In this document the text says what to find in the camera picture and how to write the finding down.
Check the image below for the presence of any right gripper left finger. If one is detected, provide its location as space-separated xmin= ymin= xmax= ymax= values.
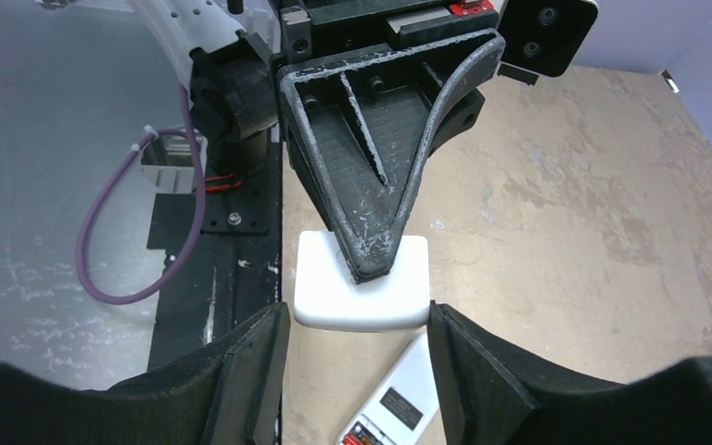
xmin=0 ymin=302 xmax=290 ymax=444

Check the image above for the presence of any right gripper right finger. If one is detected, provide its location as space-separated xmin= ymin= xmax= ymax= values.
xmin=427 ymin=302 xmax=712 ymax=444

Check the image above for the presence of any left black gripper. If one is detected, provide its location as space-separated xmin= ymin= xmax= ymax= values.
xmin=271 ymin=1 xmax=506 ymax=284

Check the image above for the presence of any white remote control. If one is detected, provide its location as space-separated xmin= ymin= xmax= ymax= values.
xmin=337 ymin=332 xmax=439 ymax=444

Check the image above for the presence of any white battery cover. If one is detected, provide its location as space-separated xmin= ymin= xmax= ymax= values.
xmin=293 ymin=231 xmax=431 ymax=333

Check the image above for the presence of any red orange battery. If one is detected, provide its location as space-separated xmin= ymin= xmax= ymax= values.
xmin=341 ymin=428 xmax=382 ymax=445

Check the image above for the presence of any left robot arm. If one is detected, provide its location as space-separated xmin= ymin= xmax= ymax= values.
xmin=130 ymin=1 xmax=506 ymax=283

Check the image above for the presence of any black base bar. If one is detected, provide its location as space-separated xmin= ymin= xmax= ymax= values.
xmin=147 ymin=140 xmax=283 ymax=370

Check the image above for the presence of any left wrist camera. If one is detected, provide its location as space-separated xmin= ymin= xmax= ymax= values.
xmin=498 ymin=0 xmax=600 ymax=86

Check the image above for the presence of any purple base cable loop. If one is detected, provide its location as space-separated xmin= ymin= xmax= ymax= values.
xmin=74 ymin=85 xmax=208 ymax=307

